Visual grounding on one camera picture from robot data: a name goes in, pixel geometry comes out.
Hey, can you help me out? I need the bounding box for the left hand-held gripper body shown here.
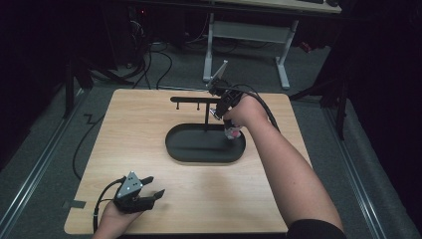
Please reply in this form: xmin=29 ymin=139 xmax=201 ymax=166
xmin=112 ymin=170 xmax=157 ymax=214

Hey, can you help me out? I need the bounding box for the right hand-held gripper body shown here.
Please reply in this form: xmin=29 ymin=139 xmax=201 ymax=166
xmin=205 ymin=59 xmax=245 ymax=107

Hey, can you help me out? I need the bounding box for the black and white plush keychain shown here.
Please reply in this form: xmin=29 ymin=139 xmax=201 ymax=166
xmin=223 ymin=119 xmax=243 ymax=140

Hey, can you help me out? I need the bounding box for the black key rack with tray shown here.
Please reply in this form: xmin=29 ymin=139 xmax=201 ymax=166
xmin=164 ymin=96 xmax=248 ymax=164

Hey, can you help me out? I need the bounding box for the person's right hand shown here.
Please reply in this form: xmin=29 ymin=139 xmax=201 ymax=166
xmin=224 ymin=95 xmax=269 ymax=129

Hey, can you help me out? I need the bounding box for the person's left hand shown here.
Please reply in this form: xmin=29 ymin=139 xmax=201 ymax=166
xmin=92 ymin=200 xmax=144 ymax=239

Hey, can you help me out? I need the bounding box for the black tape patch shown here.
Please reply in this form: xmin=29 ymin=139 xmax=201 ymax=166
xmin=62 ymin=199 xmax=87 ymax=210

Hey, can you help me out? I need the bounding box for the black computer tower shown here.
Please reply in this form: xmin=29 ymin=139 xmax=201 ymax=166
xmin=126 ymin=5 xmax=148 ymax=69

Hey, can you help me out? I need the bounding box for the dark metal stand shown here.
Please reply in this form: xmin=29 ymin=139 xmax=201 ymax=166
xmin=62 ymin=54 xmax=96 ymax=120
xmin=288 ymin=74 xmax=351 ymax=141

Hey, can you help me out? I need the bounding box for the black sleeve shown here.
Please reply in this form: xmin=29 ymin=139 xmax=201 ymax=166
xmin=286 ymin=218 xmax=348 ymax=239

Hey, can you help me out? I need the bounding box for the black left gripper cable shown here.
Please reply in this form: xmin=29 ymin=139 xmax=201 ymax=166
xmin=92 ymin=176 xmax=127 ymax=234

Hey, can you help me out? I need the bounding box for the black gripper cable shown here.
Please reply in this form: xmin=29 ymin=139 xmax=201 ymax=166
xmin=92 ymin=176 xmax=127 ymax=234
xmin=228 ymin=84 xmax=282 ymax=133

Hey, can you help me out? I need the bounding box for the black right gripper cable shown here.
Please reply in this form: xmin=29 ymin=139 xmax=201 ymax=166
xmin=228 ymin=84 xmax=282 ymax=133

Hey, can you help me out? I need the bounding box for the white frame desk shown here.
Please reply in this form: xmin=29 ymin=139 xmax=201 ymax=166
xmin=202 ymin=0 xmax=342 ymax=91

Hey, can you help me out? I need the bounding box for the thin black floor cable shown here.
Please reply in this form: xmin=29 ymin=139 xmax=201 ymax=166
xmin=72 ymin=113 xmax=106 ymax=181

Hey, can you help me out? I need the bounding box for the black floor cable bundle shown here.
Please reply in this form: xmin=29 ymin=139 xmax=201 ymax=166
xmin=127 ymin=41 xmax=174 ymax=91

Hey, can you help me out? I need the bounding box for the metal floor rail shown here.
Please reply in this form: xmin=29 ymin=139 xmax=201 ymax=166
xmin=0 ymin=89 xmax=88 ymax=232
xmin=321 ymin=107 xmax=389 ymax=239

